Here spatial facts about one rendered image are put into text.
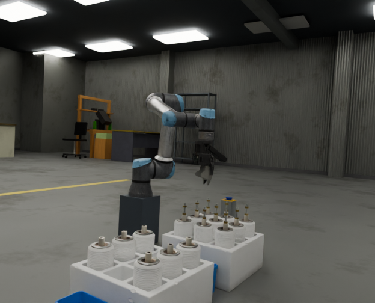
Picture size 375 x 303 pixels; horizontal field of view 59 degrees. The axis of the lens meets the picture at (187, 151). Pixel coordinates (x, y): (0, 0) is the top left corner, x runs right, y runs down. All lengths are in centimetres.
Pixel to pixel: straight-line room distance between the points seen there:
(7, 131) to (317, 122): 737
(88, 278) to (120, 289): 16
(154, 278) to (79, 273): 31
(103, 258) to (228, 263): 56
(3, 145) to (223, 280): 793
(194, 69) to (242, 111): 194
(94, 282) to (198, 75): 873
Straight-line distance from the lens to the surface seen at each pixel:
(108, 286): 124
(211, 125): 159
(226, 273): 159
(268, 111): 874
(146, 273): 115
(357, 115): 835
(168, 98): 200
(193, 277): 130
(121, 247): 138
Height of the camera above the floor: 67
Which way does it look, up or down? 2 degrees down
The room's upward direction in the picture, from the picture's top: 3 degrees clockwise
